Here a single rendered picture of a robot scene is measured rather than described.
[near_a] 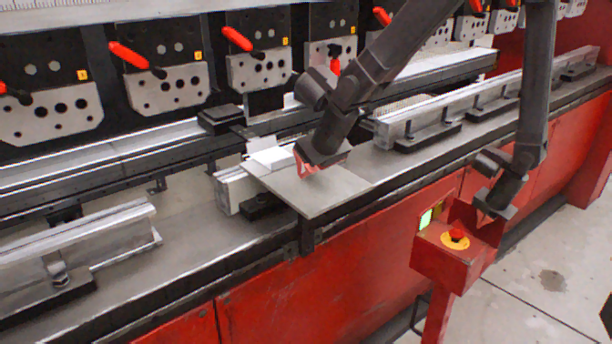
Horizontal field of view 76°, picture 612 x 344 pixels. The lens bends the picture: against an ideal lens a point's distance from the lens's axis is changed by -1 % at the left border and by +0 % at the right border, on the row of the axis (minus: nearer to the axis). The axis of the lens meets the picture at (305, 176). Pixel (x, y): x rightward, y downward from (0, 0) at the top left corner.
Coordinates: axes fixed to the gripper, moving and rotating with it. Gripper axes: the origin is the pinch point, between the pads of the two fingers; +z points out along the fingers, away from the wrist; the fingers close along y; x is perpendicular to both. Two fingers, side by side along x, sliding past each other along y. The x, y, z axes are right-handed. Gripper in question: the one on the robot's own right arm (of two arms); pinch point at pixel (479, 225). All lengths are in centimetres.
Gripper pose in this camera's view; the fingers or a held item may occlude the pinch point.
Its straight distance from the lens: 119.1
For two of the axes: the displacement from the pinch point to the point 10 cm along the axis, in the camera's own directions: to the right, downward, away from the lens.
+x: -7.2, 3.6, -5.9
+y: -6.7, -5.8, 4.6
